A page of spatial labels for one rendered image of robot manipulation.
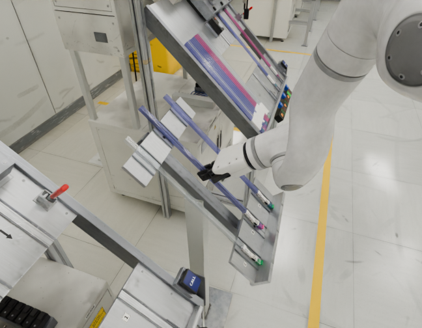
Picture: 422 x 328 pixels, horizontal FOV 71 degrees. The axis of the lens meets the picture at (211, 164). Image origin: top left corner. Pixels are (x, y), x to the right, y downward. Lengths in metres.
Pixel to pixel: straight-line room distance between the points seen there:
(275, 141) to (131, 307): 0.49
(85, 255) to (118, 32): 1.21
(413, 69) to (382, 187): 2.16
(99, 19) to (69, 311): 1.08
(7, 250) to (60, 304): 0.39
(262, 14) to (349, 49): 4.39
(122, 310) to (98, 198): 1.49
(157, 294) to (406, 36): 0.69
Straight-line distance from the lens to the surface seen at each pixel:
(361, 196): 2.28
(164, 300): 0.78
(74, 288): 1.05
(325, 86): 0.51
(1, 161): 0.68
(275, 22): 4.82
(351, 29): 0.45
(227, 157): 0.75
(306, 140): 0.57
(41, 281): 1.11
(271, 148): 0.68
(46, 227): 0.71
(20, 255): 0.69
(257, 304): 1.64
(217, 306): 1.61
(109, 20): 1.39
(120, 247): 0.75
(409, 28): 0.28
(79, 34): 1.51
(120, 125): 1.65
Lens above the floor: 1.48
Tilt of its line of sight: 41 degrees down
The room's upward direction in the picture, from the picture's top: straight up
